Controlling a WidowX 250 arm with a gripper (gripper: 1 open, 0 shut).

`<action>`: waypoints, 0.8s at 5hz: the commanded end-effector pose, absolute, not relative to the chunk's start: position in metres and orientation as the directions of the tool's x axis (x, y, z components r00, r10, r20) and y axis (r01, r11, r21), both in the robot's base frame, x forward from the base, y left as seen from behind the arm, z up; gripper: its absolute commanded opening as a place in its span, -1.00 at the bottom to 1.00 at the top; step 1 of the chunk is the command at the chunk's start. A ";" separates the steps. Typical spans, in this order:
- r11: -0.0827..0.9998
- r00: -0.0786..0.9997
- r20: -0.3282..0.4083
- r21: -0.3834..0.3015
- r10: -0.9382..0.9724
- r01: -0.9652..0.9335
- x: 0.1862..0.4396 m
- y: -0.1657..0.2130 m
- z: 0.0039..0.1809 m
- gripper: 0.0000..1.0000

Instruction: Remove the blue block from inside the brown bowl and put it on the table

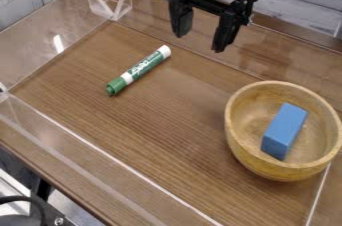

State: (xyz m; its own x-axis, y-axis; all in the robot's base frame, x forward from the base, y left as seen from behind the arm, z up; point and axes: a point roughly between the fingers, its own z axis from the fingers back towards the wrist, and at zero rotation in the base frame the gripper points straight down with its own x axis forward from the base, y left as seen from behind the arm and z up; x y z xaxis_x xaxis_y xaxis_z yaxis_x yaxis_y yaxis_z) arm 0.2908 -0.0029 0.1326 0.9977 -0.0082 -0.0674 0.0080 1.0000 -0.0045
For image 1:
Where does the brown wooden bowl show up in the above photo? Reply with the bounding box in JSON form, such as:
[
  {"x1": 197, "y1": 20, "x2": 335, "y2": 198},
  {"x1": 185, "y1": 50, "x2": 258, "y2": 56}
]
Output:
[{"x1": 225, "y1": 81, "x2": 342, "y2": 182}]

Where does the blue rectangular block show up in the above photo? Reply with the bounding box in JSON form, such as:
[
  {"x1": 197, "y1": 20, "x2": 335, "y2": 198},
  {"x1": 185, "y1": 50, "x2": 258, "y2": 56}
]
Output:
[{"x1": 261, "y1": 103, "x2": 309, "y2": 161}]

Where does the black metal bracket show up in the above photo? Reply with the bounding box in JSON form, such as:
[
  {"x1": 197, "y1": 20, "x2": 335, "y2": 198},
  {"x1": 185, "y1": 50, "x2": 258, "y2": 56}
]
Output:
[{"x1": 30, "y1": 202, "x2": 75, "y2": 226}]

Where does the clear acrylic tray wall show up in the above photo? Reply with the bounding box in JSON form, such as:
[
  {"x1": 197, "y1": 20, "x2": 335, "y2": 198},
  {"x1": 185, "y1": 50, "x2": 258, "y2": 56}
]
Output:
[{"x1": 0, "y1": 0, "x2": 342, "y2": 226}]

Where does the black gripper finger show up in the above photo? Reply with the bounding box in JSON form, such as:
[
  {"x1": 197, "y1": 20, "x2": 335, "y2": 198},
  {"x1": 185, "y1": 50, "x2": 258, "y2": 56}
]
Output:
[
  {"x1": 169, "y1": 0, "x2": 194, "y2": 38},
  {"x1": 212, "y1": 10, "x2": 241, "y2": 53}
]

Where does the green dry erase marker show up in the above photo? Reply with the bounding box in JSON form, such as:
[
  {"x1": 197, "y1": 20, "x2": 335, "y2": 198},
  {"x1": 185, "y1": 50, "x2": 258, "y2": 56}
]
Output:
[{"x1": 106, "y1": 45, "x2": 172, "y2": 96}]

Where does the black cable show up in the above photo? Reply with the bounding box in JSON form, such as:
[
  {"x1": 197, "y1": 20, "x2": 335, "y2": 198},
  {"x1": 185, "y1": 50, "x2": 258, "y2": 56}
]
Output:
[{"x1": 0, "y1": 195, "x2": 47, "y2": 226}]

